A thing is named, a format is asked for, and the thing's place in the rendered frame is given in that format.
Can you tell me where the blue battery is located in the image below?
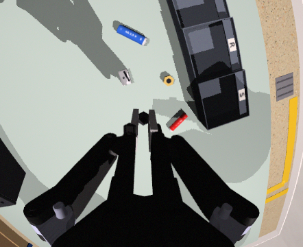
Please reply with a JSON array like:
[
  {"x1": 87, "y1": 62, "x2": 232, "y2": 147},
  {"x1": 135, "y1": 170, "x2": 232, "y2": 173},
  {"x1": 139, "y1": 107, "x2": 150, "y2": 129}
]
[{"x1": 117, "y1": 25, "x2": 147, "y2": 46}]

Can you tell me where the gold hex nut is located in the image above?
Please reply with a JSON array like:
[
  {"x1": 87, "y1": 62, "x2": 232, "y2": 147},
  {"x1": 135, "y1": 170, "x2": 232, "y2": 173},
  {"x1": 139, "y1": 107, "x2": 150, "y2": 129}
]
[{"x1": 163, "y1": 75, "x2": 174, "y2": 86}]

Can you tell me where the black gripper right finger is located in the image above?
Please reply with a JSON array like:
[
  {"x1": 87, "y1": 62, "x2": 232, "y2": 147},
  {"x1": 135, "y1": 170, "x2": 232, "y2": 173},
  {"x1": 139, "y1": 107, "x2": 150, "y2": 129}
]
[{"x1": 148, "y1": 109, "x2": 260, "y2": 247}]

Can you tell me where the grey rack of three bins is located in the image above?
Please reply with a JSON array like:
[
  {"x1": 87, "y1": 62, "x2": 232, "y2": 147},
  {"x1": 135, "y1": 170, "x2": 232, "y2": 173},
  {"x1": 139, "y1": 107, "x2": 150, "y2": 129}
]
[{"x1": 167, "y1": 0, "x2": 250, "y2": 130}]

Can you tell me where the red aaa battery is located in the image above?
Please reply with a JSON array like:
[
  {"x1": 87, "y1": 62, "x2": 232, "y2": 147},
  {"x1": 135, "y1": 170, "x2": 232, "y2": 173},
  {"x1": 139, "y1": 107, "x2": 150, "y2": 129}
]
[{"x1": 169, "y1": 113, "x2": 188, "y2": 132}]

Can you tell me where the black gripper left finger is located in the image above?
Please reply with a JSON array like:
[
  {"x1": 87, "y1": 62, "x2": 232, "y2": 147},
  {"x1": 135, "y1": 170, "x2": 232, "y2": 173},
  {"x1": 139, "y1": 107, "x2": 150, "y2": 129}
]
[{"x1": 23, "y1": 108, "x2": 139, "y2": 247}]

